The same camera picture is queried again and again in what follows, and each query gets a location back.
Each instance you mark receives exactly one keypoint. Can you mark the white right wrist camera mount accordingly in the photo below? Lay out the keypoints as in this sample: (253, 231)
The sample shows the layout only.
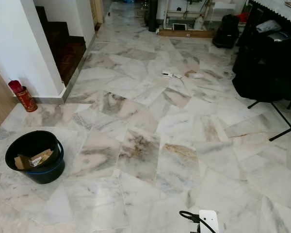
(209, 221)

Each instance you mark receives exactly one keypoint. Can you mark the grey folded cloth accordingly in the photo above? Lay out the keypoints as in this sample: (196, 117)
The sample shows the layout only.
(268, 26)

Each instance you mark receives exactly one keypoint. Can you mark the white plastic bottle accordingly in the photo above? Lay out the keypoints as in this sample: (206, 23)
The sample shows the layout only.
(199, 23)

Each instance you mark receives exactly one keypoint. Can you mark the small white paper scrap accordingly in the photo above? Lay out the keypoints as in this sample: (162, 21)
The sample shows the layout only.
(167, 74)

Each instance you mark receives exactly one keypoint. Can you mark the black table with lace cloth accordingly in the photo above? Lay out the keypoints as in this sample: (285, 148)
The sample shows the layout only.
(279, 7)

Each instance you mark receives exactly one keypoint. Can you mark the light wooden panel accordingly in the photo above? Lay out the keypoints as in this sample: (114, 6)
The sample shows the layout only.
(1, 102)

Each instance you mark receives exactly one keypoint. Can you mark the black metal stand legs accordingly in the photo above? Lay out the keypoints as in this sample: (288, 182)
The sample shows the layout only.
(282, 116)

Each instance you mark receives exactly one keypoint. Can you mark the dark wooden staircase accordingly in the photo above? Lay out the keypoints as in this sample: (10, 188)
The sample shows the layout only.
(68, 48)

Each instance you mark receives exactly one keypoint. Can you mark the brown cardboard piece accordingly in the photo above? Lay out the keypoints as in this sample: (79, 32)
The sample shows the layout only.
(35, 159)

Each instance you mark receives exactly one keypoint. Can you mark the red patterned tin can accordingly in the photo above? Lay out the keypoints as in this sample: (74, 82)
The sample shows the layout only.
(26, 100)

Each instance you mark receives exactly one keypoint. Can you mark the black bucket with blue band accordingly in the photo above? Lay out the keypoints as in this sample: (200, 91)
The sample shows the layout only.
(51, 174)

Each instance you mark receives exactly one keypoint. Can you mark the black chair with bags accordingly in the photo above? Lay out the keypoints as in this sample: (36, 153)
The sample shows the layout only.
(266, 65)

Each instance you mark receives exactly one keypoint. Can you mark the black bag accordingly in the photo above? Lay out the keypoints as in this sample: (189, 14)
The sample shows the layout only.
(226, 32)

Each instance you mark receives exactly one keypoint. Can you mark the brown wooden board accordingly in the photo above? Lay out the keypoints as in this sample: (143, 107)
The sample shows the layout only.
(185, 33)

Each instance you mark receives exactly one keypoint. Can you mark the brown paper scrap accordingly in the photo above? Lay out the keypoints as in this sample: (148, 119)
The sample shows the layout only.
(191, 74)

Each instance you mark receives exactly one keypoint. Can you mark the small picture frame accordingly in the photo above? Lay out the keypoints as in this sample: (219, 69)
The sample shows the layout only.
(179, 26)

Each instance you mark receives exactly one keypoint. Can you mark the white-legged wooden table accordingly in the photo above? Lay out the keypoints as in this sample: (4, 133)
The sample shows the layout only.
(186, 13)

